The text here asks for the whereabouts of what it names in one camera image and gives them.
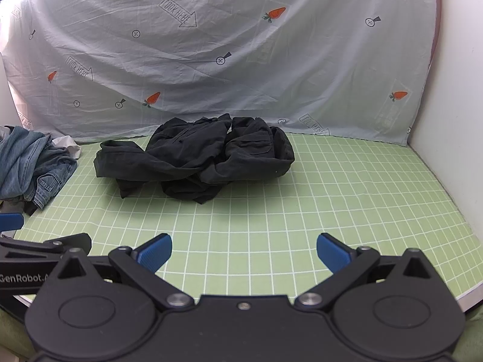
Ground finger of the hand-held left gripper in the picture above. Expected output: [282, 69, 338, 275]
[0, 234, 93, 262]
[0, 213, 24, 231]

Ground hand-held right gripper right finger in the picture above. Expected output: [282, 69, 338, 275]
[294, 233, 438, 310]

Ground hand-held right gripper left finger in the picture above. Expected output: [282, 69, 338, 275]
[49, 234, 194, 310]

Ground black cargo pants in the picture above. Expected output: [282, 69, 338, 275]
[94, 113, 296, 205]

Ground green grid mat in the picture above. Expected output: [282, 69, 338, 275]
[0, 132, 483, 313]

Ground dark blue jeans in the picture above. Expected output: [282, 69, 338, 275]
[21, 146, 78, 211]

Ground light blue denim garment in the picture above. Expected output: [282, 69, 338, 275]
[0, 125, 54, 201]

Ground white cloth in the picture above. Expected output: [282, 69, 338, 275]
[51, 135, 82, 160]

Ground carrot printed grey sheet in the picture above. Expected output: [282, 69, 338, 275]
[0, 0, 440, 148]

